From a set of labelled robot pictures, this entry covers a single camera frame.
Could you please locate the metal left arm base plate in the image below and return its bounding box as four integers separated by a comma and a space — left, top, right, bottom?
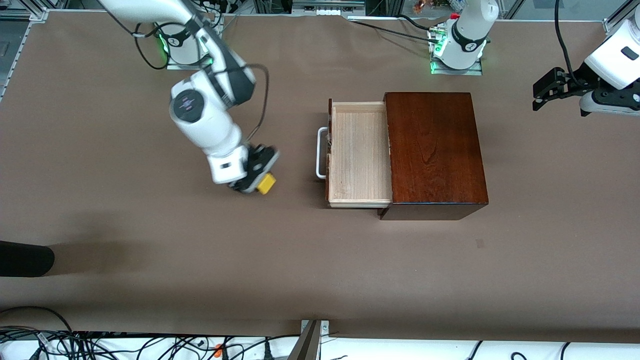
429, 54, 484, 77

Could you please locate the aluminium corner profile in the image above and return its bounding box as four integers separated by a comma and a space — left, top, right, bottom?
602, 0, 632, 35

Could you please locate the white metal drawer handle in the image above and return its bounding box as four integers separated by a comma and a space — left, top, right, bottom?
315, 127, 331, 180

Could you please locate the light wood drawer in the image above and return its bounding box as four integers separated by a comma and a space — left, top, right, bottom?
325, 98, 394, 209

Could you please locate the grey power strip device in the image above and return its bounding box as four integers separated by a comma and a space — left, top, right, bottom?
291, 0, 367, 17

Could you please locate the small aluminium bracket plate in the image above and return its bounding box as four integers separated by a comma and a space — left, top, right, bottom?
301, 320, 331, 346

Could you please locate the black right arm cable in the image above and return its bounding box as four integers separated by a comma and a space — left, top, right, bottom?
242, 63, 271, 145
132, 21, 172, 71

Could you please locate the yellow cube block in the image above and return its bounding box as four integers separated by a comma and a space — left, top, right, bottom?
256, 173, 277, 195

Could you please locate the black cylindrical pole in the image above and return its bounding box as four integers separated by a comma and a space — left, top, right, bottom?
0, 240, 56, 278

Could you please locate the black cable on table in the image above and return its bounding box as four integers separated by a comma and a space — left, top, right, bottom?
347, 16, 441, 43

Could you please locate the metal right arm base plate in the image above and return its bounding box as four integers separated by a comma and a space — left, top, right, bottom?
166, 50, 216, 71

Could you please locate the grey metal mount bar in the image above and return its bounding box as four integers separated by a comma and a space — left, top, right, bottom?
287, 320, 322, 360

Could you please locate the dark brown wooden cabinet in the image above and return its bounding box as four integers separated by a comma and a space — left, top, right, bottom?
378, 91, 490, 221

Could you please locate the black looping cable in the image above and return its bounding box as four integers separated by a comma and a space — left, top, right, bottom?
0, 306, 76, 335

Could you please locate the aluminium table edge rail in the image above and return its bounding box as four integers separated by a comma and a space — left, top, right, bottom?
0, 9, 49, 103

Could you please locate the tangled black cable bundle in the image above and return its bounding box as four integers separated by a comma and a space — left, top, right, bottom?
0, 325, 301, 360

